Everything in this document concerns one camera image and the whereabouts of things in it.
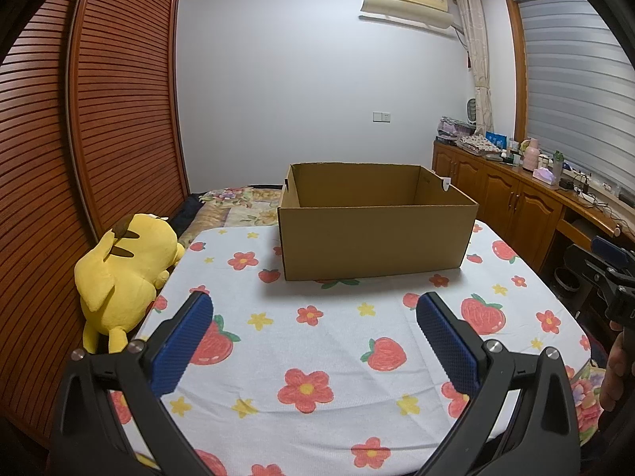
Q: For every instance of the grey window blind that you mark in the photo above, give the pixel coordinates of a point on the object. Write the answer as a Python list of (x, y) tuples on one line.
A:
[(575, 84)]

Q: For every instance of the patterned folded cloth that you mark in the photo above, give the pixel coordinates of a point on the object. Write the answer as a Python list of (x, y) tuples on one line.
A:
[(478, 145)]

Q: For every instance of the white desk fan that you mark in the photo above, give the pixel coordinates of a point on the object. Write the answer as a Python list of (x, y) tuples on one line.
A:
[(475, 111)]

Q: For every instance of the cream patterned curtain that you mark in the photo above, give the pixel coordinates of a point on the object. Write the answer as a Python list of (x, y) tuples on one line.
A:
[(478, 59)]

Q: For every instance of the purple folded cloth stack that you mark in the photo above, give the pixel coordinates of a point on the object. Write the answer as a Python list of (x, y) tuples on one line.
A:
[(454, 129)]

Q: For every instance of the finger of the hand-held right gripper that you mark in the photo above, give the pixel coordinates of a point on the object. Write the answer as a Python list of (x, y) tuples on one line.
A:
[(610, 250), (585, 263)]

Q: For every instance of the grey trash bin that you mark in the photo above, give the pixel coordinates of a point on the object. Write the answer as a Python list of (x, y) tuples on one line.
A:
[(567, 280)]

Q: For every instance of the wall air conditioner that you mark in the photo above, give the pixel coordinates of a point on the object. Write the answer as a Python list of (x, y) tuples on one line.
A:
[(407, 0)]

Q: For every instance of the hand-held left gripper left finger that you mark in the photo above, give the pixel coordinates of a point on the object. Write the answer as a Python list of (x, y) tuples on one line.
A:
[(181, 342)]

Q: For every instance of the pink tissue box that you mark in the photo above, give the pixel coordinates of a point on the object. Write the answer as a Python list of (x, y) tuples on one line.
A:
[(543, 176)]

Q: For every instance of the yellow plush toy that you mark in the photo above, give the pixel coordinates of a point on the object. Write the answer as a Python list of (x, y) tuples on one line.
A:
[(124, 277)]

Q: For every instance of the blue box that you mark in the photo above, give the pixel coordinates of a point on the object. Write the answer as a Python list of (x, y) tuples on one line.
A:
[(496, 140)]

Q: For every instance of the white wall switch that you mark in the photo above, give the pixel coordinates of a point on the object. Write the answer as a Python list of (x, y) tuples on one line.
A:
[(381, 117)]

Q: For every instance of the wooden window frame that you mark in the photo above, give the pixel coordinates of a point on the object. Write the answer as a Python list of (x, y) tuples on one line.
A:
[(518, 69)]

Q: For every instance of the brown cardboard box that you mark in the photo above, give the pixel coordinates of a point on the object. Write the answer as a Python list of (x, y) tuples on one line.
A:
[(372, 238)]

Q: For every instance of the strawberry flower printed sheet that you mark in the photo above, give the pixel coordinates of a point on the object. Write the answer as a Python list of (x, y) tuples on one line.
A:
[(322, 347)]

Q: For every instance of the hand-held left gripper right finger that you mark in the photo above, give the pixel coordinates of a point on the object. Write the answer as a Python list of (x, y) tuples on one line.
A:
[(449, 344)]

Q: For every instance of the wooden louvred wardrobe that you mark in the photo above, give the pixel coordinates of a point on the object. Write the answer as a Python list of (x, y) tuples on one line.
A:
[(114, 109)]

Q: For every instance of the person's right hand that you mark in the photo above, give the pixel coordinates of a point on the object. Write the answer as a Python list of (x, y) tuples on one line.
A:
[(612, 372)]

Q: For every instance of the wooden sideboard cabinet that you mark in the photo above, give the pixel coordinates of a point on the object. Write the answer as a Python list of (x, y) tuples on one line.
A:
[(511, 208)]

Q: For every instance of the green-capped bottle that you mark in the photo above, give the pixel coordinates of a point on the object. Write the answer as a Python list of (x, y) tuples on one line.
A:
[(558, 168)]

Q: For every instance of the pink thermos jug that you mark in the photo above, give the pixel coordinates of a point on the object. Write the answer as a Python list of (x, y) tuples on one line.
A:
[(532, 156)]

